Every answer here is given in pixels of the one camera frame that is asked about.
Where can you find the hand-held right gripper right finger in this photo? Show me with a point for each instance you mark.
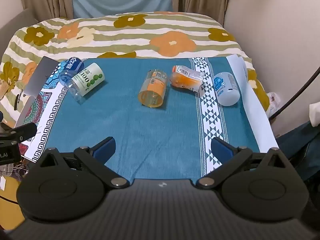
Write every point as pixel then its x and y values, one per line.
pixel 222 150

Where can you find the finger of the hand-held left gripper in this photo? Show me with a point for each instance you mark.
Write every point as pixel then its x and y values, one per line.
pixel 23 131

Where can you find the white cup with blue label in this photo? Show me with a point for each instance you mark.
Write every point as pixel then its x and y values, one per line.
pixel 226 90

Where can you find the grey sofa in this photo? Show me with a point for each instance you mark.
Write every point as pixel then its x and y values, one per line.
pixel 15 23

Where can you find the silver laptop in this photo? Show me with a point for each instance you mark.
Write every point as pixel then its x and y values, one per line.
pixel 40 77

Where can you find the teal towel with white pattern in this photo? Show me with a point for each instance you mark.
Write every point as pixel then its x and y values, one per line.
pixel 155 135

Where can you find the white plastic bag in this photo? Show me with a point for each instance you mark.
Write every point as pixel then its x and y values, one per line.
pixel 273 102

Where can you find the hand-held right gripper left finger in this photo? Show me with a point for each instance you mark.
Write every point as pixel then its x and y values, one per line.
pixel 105 148

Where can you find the dark blue cloth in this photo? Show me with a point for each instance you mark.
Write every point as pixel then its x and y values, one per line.
pixel 297 150

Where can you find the floral striped blanket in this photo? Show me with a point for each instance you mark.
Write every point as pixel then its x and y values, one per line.
pixel 175 42

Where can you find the crumpled orange plastic cup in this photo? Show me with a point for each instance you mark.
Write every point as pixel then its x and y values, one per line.
pixel 185 78

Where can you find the clear cup with orange label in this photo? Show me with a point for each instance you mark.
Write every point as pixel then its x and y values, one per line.
pixel 153 90

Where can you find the clear cup with blue label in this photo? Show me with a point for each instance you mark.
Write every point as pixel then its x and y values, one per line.
pixel 71 67

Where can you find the white cup with green dots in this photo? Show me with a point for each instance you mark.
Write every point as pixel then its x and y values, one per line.
pixel 87 82

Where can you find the patterned mat with key border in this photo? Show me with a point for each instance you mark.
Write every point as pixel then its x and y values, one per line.
pixel 47 120

